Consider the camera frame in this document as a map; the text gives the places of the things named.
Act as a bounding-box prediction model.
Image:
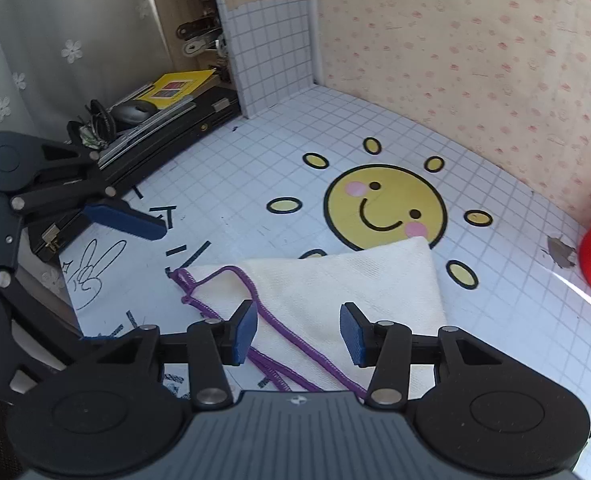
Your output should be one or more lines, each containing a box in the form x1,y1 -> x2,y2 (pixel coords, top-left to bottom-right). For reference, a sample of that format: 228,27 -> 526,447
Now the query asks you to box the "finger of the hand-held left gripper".
10,141 -> 169,241
0,266 -> 101,376

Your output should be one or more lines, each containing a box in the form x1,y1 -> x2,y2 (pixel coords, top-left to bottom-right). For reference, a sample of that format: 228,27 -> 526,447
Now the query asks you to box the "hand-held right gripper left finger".
97,300 -> 260,408

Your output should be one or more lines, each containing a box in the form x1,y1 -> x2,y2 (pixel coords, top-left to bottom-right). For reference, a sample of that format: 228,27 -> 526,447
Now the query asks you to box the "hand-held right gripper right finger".
339,302 -> 505,409

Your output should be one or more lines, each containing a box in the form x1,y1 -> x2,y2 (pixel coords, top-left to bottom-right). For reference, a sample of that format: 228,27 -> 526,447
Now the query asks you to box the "white towel purple trim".
168,236 -> 449,402

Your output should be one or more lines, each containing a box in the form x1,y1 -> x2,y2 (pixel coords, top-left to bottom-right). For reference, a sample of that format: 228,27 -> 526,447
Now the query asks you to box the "black case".
28,87 -> 242,262

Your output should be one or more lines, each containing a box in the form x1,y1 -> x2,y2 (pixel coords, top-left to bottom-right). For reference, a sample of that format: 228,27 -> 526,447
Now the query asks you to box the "grey computer mouse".
110,100 -> 158,124

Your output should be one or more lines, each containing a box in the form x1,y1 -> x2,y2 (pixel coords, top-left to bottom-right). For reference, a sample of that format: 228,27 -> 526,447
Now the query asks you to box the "floral sheer curtain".
0,0 -> 172,153

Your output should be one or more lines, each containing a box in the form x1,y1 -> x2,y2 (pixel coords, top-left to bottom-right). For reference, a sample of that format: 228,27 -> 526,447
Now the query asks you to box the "yellow book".
138,69 -> 217,110

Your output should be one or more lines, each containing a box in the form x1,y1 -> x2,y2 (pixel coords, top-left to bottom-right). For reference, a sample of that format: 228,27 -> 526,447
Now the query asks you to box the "pile of metal clips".
176,0 -> 230,82

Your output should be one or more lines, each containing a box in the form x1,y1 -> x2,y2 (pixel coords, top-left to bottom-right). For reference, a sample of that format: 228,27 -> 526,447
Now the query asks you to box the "white plastic pipe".
303,0 -> 325,87

